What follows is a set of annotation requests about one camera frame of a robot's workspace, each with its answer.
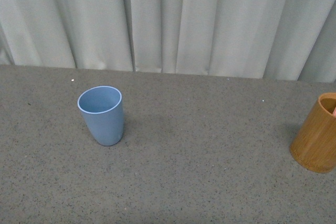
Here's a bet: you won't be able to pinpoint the grey-white curtain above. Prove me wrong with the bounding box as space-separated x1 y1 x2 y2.
1 0 335 82

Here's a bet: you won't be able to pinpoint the blue plastic cup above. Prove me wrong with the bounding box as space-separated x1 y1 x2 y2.
77 86 124 146

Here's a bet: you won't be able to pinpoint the bamboo chopstick holder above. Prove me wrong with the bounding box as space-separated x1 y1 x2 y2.
290 93 335 173

